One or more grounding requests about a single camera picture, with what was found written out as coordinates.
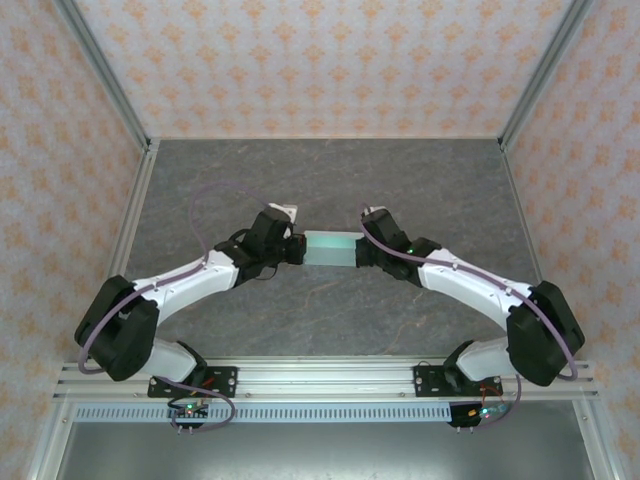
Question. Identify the teal paper box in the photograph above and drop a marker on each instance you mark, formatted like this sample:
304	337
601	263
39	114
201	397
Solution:
332	249

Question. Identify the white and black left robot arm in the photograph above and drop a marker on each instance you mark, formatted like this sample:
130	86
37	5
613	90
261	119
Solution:
185	280

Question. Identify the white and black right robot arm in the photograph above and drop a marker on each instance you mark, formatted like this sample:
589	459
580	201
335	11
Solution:
465	280

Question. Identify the small controller circuit board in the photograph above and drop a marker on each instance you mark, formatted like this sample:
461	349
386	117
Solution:
189	411
487	411

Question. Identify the grey metal sheet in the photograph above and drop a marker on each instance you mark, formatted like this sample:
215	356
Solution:
320	450

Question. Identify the aluminium side rail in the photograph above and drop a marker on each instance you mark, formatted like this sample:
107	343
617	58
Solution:
535	250
125	240

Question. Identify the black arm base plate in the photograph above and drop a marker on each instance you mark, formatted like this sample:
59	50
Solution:
225	380
425	380

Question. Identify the aluminium mounting rail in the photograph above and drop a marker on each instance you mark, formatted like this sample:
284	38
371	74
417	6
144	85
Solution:
325	380

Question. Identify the aluminium frame post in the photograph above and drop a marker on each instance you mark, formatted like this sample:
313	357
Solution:
100	70
545	70

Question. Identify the aluminium frame leg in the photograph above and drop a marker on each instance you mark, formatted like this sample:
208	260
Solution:
595	445
50	445

